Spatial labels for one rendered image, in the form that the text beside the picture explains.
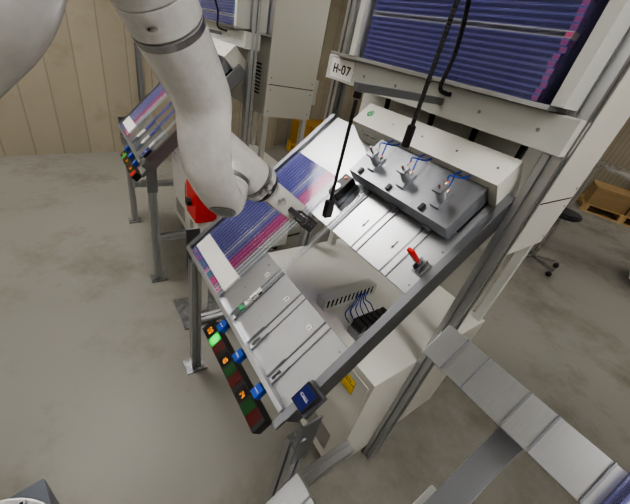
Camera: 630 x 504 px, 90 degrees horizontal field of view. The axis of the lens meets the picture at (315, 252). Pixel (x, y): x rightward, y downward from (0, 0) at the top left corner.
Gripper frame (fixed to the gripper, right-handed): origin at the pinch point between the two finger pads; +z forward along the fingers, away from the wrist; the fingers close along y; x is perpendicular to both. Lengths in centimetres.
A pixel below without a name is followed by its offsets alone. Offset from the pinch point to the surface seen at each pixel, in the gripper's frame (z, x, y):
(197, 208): 16, 29, 68
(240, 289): 6.2, 28.0, 6.0
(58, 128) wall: 7, 93, 330
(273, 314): 6.8, 24.4, -8.7
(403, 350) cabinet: 50, 12, -27
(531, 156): 22, -48, -26
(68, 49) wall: -19, 27, 334
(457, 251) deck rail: 12.9, -17.2, -31.5
